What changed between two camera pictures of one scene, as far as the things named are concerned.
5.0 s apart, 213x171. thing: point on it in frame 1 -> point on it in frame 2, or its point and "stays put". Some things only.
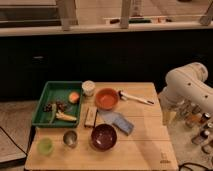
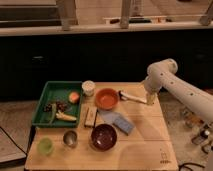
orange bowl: [107, 98] stays put
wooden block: [91, 116] stays put
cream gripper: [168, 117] -> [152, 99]
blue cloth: [118, 120] stays put
